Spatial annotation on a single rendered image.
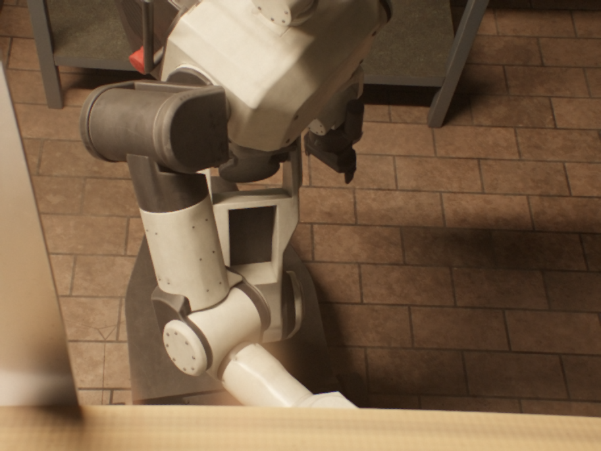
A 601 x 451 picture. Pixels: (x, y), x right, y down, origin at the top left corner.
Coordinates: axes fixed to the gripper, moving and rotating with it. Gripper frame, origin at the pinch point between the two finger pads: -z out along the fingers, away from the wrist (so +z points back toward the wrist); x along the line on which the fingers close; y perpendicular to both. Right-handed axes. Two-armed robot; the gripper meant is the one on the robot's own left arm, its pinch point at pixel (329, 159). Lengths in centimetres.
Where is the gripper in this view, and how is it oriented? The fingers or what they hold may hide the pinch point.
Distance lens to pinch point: 200.0
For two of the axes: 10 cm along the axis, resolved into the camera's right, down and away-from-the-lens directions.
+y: 6.3, -7.1, 3.2
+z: -0.1, -4.2, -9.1
